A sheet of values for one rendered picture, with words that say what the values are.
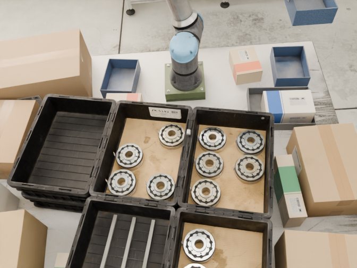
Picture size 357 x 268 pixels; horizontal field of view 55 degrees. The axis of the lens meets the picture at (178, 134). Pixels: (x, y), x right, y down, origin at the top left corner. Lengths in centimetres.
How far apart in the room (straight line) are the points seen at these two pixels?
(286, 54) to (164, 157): 84
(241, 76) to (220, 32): 137
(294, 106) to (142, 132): 64
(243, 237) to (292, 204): 21
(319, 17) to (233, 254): 90
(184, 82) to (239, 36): 146
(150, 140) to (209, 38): 170
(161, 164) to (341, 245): 65
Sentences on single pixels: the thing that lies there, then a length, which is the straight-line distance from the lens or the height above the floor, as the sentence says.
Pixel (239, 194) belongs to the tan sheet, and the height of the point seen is 83.
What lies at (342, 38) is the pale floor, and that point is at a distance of 308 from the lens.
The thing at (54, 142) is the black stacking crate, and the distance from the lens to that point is 147.
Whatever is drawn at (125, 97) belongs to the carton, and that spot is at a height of 78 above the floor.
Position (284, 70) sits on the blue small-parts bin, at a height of 70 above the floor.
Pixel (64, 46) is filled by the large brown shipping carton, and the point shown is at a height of 90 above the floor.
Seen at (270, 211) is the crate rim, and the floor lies 93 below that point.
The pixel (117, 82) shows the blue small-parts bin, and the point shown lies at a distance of 174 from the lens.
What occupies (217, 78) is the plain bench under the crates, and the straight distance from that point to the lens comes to 170.
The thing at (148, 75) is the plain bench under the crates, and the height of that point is 70.
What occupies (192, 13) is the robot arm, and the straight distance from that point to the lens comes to 152.
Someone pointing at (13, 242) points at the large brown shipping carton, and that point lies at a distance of 127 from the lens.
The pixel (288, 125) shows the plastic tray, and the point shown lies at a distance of 153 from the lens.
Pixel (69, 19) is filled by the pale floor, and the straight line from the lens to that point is 335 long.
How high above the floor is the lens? 198
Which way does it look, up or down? 58 degrees down
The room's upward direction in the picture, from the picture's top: 8 degrees counter-clockwise
